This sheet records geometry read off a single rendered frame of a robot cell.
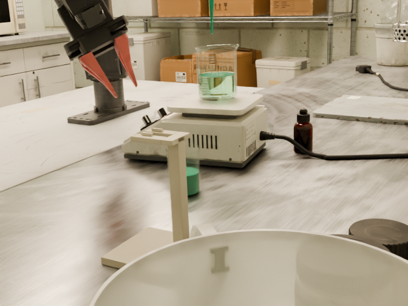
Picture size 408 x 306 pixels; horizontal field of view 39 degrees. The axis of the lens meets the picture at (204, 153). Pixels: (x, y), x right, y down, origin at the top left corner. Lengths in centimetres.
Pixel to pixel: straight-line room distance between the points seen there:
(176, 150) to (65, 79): 344
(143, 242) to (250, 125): 31
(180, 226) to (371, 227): 17
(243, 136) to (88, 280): 35
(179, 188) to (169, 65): 295
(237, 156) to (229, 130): 4
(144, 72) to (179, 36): 45
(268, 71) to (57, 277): 270
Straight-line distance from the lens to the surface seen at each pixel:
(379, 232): 49
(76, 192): 77
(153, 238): 60
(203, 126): 82
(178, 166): 52
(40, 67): 379
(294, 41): 344
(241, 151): 81
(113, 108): 121
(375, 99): 128
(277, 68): 315
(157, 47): 360
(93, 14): 81
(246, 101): 86
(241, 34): 358
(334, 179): 79
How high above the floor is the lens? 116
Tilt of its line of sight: 16 degrees down
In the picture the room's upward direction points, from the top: 2 degrees counter-clockwise
